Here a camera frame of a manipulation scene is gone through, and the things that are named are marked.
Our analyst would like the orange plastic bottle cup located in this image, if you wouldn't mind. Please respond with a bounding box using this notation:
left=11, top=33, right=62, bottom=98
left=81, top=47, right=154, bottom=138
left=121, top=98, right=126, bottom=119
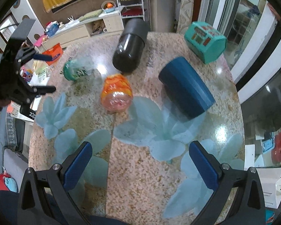
left=100, top=74, right=133, bottom=112

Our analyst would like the white cardboard box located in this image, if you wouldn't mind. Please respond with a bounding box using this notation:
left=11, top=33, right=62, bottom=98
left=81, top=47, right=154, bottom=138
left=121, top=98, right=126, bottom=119
left=257, top=168, right=281, bottom=209

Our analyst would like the dark blue cup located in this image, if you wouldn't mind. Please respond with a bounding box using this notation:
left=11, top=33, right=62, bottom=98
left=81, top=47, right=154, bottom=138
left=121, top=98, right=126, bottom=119
left=158, top=56, right=216, bottom=118

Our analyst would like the red round object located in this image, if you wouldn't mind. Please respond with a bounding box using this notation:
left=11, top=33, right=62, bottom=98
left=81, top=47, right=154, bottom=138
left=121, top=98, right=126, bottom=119
left=271, top=133, right=281, bottom=165

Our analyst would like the low white tv cabinet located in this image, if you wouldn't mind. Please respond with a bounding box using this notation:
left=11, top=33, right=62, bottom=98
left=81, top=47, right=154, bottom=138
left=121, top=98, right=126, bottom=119
left=41, top=10, right=124, bottom=50

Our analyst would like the green tea bottle cup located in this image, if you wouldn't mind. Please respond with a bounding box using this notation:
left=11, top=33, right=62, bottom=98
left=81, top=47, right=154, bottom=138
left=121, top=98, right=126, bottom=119
left=62, top=57, right=95, bottom=81

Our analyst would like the fruit bowl with orange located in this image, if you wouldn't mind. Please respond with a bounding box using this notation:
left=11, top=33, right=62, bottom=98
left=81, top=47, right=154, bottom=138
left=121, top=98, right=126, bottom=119
left=101, top=1, right=116, bottom=13

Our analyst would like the orange plastic bag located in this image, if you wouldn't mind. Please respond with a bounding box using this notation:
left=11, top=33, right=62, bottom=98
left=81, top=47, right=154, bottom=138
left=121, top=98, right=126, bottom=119
left=43, top=43, right=63, bottom=66

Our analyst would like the white metal shelf rack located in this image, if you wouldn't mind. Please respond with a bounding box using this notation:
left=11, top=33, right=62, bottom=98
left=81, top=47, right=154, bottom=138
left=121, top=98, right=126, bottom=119
left=116, top=0, right=146, bottom=22

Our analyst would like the black zippo box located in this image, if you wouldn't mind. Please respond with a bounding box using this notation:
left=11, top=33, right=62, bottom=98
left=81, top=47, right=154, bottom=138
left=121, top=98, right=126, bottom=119
left=20, top=105, right=36, bottom=120

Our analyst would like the teal hexagonal tin box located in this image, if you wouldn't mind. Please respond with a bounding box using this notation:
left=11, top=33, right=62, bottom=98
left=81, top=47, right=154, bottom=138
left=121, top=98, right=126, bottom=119
left=184, top=21, right=227, bottom=64

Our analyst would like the black cylindrical tumbler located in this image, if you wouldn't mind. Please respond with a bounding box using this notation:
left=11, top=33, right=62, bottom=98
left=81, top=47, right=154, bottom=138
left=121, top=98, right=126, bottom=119
left=113, top=18, right=150, bottom=73

